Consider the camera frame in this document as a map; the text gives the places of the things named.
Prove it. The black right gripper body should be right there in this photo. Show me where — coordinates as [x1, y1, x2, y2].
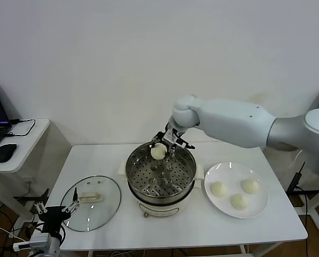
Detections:
[164, 122, 188, 144]

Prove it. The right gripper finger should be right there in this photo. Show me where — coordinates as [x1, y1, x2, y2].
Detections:
[150, 131, 167, 148]
[171, 137, 196, 161]

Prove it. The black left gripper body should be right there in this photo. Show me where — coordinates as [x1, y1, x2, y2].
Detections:
[39, 206, 71, 238]

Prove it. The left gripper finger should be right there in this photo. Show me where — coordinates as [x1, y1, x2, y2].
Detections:
[62, 186, 82, 214]
[34, 188, 50, 214]

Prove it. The white steamed baozi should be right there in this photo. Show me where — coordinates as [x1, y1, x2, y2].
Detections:
[241, 178, 260, 194]
[210, 181, 227, 198]
[150, 143, 166, 161]
[229, 193, 250, 210]

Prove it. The round glass pot lid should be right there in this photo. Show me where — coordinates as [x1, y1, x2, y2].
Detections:
[60, 175, 122, 232]

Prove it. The stainless steel steamer basket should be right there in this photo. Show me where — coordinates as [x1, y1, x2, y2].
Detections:
[125, 140, 197, 198]

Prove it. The white side table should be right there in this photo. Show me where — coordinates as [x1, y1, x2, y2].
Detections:
[287, 149, 319, 231]
[0, 119, 51, 223]

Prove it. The black computer mouse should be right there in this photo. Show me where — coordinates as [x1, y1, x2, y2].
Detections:
[0, 143, 18, 163]

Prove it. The cream electric cooking pot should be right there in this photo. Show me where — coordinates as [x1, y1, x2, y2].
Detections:
[118, 162, 204, 219]

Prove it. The white round plate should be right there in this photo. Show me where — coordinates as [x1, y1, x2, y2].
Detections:
[203, 162, 269, 219]

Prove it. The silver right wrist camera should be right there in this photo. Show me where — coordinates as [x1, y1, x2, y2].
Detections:
[164, 132, 178, 144]

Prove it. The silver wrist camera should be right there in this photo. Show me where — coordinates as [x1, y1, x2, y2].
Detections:
[164, 132, 178, 144]
[13, 232, 51, 252]

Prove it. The white wall socket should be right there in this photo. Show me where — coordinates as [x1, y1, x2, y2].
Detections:
[20, 176, 39, 186]

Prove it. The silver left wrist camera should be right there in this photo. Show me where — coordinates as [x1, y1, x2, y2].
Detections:
[13, 232, 51, 252]

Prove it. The white floor cable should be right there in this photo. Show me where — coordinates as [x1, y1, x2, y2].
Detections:
[0, 223, 21, 241]

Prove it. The black usb cable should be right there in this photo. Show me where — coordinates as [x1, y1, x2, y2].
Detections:
[5, 118, 36, 138]

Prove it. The black cable with adapter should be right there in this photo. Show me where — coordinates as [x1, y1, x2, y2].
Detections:
[286, 160, 319, 241]

